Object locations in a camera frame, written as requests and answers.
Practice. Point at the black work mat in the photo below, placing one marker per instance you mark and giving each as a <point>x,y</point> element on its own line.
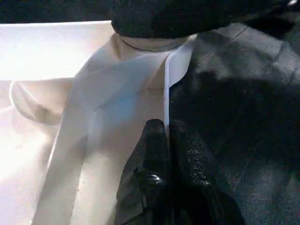
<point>243,117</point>

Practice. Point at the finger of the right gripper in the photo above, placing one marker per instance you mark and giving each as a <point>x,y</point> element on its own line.
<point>187,16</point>

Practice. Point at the white plastic table top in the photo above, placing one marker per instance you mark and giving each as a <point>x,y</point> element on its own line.
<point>47,117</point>

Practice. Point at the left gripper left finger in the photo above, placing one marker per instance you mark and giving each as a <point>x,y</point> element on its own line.
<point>145,187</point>

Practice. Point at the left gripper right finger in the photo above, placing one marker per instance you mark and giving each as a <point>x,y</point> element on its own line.
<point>201,187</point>

